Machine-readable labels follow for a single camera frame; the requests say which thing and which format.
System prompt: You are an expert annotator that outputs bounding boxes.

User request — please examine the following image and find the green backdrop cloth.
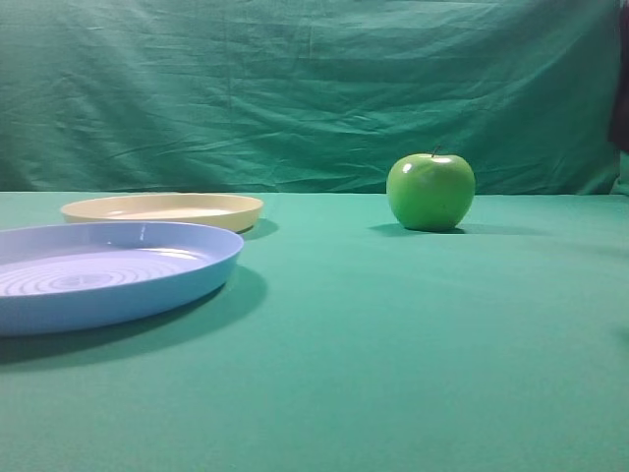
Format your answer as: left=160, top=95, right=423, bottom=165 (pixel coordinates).
left=1, top=1, right=628, bottom=195

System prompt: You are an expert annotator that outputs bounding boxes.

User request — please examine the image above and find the yellow plastic plate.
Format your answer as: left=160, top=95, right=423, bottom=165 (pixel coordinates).
left=60, top=193, right=263, bottom=232

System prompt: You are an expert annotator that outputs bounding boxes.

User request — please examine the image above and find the green apple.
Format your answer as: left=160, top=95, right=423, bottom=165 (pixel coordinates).
left=385, top=149, right=476, bottom=232

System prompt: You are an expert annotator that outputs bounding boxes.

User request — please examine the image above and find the green table cloth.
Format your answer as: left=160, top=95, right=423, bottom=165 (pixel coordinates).
left=1, top=194, right=628, bottom=471

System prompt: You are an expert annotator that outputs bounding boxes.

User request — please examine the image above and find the blue plastic plate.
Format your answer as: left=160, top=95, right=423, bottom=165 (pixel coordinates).
left=1, top=221, right=245, bottom=336

